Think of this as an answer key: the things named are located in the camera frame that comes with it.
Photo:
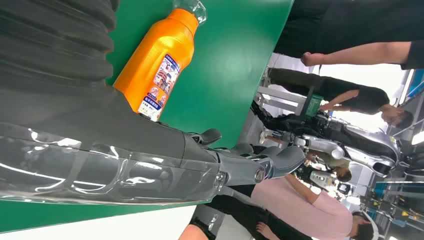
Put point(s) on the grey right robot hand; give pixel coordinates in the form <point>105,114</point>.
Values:
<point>99,159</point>

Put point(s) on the green table mat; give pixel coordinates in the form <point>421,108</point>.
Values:
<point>225,66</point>

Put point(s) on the humanoid robot with black legs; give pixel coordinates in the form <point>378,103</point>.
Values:
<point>364,145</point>

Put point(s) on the white desk frame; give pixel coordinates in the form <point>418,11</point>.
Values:
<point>281,96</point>

